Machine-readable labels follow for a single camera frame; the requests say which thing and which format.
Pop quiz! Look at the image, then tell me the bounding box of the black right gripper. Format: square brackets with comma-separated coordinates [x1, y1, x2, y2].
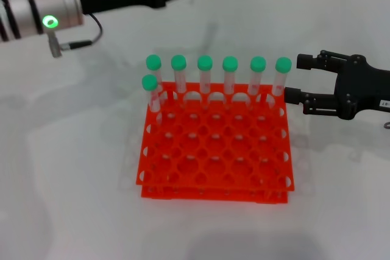
[283, 49, 390, 121]

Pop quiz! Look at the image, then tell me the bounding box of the green-capped clear test tube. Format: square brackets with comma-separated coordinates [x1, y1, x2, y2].
[247, 55, 268, 96]
[222, 55, 239, 96]
[271, 57, 293, 96]
[141, 74, 162, 113]
[145, 54, 168, 107]
[197, 55, 215, 95]
[171, 54, 188, 95]

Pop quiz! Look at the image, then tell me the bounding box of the orange test tube rack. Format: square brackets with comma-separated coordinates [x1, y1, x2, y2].
[135, 81, 296, 205]

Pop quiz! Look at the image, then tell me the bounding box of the left gripper cable with connector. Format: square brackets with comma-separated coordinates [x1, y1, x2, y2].
[50, 13, 104, 58]

